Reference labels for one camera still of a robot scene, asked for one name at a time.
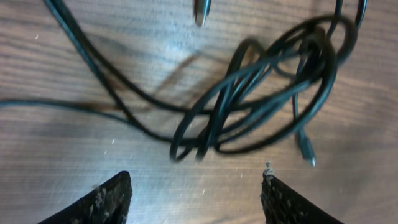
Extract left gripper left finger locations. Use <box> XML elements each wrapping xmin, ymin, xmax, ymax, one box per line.
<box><xmin>40</xmin><ymin>171</ymin><xmax>132</xmax><ymax>224</ymax></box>

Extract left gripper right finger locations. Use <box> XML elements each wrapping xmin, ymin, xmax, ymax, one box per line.
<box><xmin>261</xmin><ymin>162</ymin><xmax>342</xmax><ymax>224</ymax></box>

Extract black cable bundle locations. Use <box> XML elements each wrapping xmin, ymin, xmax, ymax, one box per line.
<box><xmin>0</xmin><ymin>0</ymin><xmax>368</xmax><ymax>169</ymax></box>

